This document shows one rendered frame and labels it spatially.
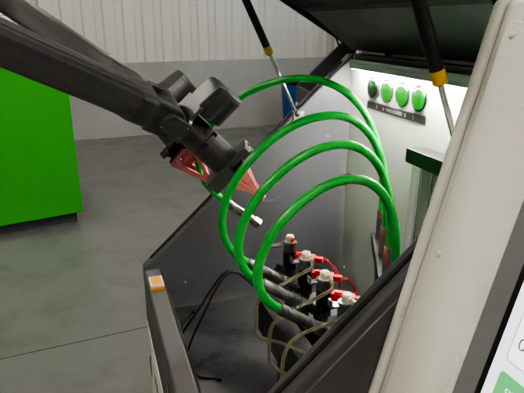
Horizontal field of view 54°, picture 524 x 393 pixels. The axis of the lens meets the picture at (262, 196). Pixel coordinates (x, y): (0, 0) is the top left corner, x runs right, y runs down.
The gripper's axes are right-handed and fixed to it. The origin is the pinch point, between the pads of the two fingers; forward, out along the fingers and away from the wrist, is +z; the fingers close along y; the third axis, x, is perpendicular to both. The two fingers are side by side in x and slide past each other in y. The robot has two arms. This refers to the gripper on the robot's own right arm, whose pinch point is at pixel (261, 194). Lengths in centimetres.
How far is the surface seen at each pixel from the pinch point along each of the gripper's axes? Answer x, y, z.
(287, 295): -16.7, -6.2, 10.7
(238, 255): -18.7, -5.8, -0.7
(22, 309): 170, -173, -4
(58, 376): 111, -147, 23
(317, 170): 36.5, 7.7, 15.6
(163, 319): 2.2, -33.3, 4.8
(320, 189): -24.0, 10.8, -1.1
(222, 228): -11.1, -6.5, -3.5
